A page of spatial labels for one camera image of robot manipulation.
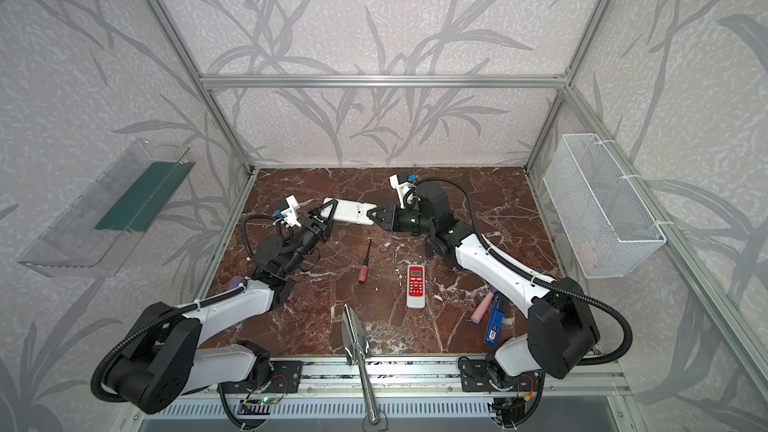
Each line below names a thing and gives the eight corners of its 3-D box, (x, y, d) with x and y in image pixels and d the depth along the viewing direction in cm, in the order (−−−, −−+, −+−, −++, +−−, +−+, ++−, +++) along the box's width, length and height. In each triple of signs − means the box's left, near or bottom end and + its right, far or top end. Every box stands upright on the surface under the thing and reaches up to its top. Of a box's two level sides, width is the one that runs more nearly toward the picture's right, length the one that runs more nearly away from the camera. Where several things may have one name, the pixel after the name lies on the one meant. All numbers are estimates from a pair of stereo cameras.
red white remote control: (406, 308, 87) (406, 305, 85) (406, 268, 95) (406, 265, 94) (426, 308, 87) (427, 305, 85) (424, 268, 95) (425, 265, 94)
